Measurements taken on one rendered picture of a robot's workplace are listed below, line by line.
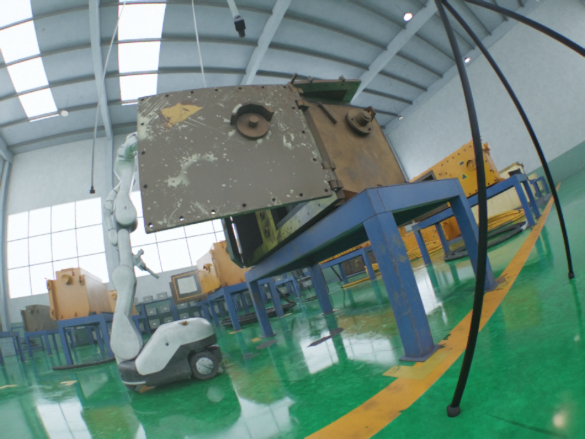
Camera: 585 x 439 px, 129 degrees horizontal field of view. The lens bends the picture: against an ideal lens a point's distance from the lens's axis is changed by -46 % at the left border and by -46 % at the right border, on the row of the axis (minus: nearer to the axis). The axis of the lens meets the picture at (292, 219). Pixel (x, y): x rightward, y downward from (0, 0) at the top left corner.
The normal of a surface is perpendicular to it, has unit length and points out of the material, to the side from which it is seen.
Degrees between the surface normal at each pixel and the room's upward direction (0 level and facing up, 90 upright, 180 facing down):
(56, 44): 180
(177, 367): 90
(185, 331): 90
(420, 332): 90
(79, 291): 90
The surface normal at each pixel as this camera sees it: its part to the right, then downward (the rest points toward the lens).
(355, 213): -0.87, 0.16
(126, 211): 0.47, -0.36
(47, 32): 0.30, 0.92
